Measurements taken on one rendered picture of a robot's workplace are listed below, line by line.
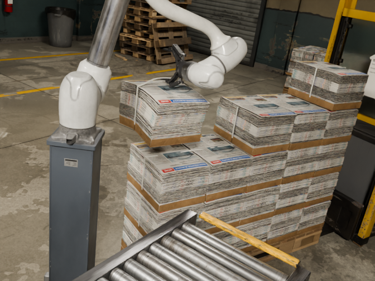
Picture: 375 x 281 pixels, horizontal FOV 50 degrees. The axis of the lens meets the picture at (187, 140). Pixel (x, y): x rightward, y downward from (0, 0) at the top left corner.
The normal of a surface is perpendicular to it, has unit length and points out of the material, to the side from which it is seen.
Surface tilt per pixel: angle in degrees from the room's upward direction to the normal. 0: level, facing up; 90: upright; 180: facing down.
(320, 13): 90
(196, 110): 98
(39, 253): 0
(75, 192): 90
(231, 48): 66
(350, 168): 90
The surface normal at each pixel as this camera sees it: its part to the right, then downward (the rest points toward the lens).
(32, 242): 0.13, -0.92
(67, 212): -0.01, 0.37
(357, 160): -0.83, 0.10
